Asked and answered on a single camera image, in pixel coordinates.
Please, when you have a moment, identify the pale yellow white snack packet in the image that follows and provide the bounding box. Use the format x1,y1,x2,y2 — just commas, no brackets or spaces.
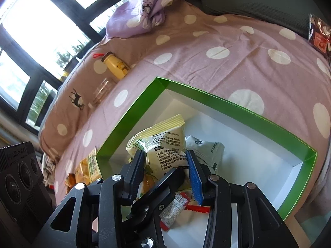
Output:
126,114,190,195

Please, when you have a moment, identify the yellow bottle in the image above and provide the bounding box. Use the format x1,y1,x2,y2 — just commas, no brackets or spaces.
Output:
94,52,130,81

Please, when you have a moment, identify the brown polka-dot pillow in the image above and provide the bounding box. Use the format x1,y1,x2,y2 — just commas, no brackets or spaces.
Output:
39,28,145,148

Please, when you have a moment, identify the white green sachet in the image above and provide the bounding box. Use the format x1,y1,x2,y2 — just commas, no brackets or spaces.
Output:
185,135,225,172

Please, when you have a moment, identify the orange brown foil packet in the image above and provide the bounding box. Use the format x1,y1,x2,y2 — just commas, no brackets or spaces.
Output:
65,172,78,194

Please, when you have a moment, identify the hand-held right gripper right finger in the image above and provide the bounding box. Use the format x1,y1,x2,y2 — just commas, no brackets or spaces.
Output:
186,150,300,248

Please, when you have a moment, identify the black-framed window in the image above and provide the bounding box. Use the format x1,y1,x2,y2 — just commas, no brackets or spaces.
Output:
0,0,135,132

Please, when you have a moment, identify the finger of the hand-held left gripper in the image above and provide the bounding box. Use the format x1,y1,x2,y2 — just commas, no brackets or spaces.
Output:
121,168,187,248

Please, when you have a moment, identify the green cardboard box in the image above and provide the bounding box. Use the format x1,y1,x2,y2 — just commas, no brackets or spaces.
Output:
96,77,318,221

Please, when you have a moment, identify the white striped cloth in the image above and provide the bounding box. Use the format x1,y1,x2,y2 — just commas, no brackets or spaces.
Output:
41,152,59,186

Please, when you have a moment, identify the red silver snack packet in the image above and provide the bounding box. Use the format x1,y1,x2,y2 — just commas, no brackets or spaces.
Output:
159,192,192,231

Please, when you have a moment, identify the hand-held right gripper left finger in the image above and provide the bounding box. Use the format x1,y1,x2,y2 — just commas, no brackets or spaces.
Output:
35,150,146,248

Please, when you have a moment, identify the orange yellow cracker packet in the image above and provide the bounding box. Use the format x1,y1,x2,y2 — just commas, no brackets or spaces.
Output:
78,147,102,185

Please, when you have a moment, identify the red white snack packet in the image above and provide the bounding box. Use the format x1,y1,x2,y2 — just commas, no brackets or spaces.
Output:
186,203,210,213

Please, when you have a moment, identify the purple polka-dot cloth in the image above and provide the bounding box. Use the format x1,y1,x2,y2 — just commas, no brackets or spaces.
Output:
106,0,174,39

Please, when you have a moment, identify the dark grey cushion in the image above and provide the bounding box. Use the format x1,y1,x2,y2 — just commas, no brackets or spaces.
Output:
200,0,324,38

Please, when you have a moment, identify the red snack bag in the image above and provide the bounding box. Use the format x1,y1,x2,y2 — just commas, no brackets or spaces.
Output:
308,13,331,57

